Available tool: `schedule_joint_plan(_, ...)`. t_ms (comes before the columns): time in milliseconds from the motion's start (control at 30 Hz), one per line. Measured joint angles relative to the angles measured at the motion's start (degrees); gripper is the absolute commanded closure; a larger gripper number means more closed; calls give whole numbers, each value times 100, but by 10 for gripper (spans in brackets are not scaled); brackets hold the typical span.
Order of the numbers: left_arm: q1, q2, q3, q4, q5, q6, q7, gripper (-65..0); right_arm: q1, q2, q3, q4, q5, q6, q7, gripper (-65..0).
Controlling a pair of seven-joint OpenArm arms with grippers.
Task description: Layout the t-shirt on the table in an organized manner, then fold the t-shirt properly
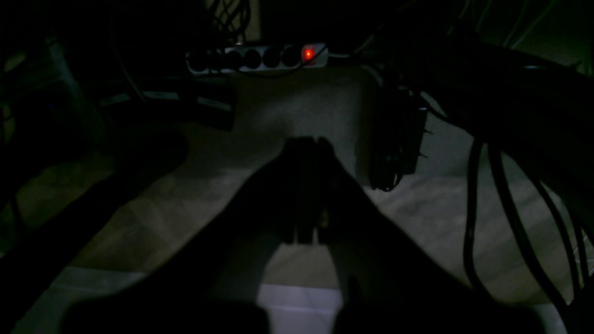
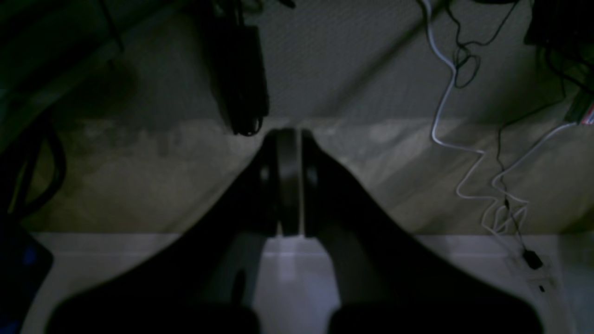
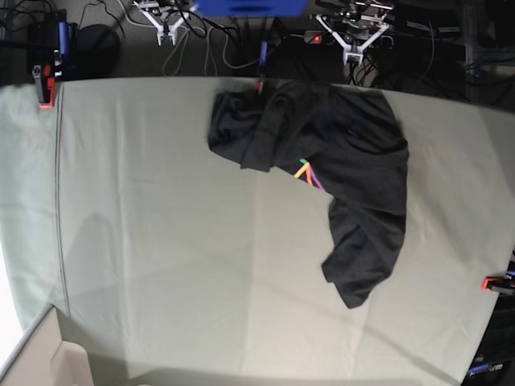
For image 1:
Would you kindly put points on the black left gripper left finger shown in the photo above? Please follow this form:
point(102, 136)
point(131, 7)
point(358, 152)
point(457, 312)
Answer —
point(210, 285)

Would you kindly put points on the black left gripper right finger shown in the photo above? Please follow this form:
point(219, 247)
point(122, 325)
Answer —
point(390, 286)

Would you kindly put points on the black power adapter box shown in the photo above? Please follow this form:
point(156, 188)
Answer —
point(398, 128)

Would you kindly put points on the white power strip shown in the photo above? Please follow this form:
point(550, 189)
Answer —
point(257, 58)

